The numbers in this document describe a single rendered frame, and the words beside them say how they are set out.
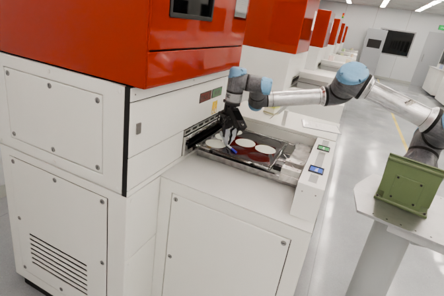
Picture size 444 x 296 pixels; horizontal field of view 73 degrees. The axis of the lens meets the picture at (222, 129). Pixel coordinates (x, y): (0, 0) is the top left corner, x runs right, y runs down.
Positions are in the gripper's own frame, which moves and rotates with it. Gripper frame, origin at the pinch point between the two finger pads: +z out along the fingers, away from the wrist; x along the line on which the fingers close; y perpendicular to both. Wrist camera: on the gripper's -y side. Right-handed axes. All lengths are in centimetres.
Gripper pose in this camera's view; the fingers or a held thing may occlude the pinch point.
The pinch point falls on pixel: (228, 143)
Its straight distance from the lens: 140.7
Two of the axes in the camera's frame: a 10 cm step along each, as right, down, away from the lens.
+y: -5.2, -3.8, 7.7
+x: -8.4, 0.7, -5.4
